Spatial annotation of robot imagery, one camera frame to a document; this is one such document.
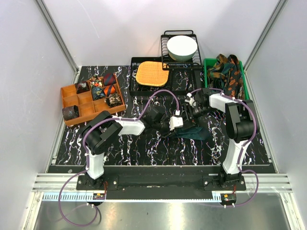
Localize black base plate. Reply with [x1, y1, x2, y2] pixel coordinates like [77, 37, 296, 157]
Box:
[76, 166, 246, 201]

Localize brown blue tie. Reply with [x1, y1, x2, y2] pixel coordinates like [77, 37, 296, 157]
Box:
[62, 105, 79, 121]

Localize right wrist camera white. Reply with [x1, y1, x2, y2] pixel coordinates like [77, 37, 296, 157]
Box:
[185, 93, 197, 107]

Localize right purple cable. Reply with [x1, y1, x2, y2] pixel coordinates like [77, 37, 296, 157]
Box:
[188, 88, 260, 208]

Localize black wire dish rack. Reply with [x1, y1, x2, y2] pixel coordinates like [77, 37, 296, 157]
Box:
[160, 30, 202, 70]

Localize orange wooden divided box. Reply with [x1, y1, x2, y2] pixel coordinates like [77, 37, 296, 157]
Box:
[61, 73, 126, 126]

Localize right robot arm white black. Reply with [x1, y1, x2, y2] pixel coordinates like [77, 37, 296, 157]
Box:
[184, 88, 259, 190]

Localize rolled beige patterned tie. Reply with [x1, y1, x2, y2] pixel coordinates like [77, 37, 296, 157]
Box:
[105, 93, 123, 108]

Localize black wire tray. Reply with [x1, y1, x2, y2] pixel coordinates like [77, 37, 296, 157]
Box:
[129, 57, 199, 96]

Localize rolled blue paisley tie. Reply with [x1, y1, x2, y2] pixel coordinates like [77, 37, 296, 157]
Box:
[92, 87, 106, 101]

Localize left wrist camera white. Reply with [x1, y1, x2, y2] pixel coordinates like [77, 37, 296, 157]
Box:
[169, 116, 184, 131]

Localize rolled navy orange striped tie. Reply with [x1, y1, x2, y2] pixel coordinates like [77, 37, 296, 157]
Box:
[103, 84, 119, 97]

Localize rolled colourful floral tie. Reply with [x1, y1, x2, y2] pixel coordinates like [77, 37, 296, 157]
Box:
[89, 77, 104, 88]

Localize rolled dark floral tie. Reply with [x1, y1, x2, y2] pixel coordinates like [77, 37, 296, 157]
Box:
[74, 81, 90, 94]

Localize orange woven pot holder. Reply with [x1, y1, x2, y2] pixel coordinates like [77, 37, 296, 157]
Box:
[135, 61, 169, 87]

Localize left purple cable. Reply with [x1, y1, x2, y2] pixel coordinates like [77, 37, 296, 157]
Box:
[58, 90, 181, 227]

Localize navy tie orange flowers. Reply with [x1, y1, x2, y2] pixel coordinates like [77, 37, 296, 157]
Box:
[223, 55, 245, 100]

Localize dark green tie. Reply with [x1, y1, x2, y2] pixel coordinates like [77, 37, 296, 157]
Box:
[174, 126, 210, 140]

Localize rolled maroon striped tie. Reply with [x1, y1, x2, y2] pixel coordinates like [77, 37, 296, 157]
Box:
[103, 73, 116, 86]

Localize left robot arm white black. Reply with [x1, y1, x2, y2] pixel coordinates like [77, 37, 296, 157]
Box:
[81, 109, 183, 190]

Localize white bowl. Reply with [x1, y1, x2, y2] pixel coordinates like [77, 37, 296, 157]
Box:
[166, 35, 198, 62]

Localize brown teal patterned tie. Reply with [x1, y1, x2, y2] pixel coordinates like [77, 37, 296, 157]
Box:
[207, 54, 232, 90]

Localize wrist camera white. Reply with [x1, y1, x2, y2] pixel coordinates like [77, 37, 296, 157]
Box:
[185, 93, 197, 107]
[169, 116, 184, 131]

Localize purple cable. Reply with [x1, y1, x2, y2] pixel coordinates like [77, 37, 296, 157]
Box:
[58, 90, 181, 227]
[188, 88, 260, 208]

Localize green plastic bin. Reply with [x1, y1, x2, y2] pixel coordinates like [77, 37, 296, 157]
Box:
[203, 54, 249, 100]

